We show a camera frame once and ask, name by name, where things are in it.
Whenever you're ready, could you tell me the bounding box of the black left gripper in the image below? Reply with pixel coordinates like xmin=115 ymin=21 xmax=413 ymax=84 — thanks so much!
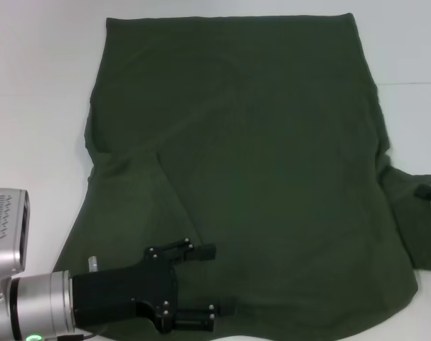
xmin=71 ymin=238 xmax=238 ymax=335

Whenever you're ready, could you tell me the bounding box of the left arm cable with connector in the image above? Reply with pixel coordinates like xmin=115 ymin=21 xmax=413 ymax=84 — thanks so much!
xmin=51 ymin=316 xmax=107 ymax=341

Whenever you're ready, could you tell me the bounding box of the dark green shirt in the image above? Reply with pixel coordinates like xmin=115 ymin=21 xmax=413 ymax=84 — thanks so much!
xmin=53 ymin=13 xmax=431 ymax=341

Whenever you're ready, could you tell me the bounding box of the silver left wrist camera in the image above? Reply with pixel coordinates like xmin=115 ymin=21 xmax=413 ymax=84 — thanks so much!
xmin=0 ymin=188 xmax=32 ymax=282

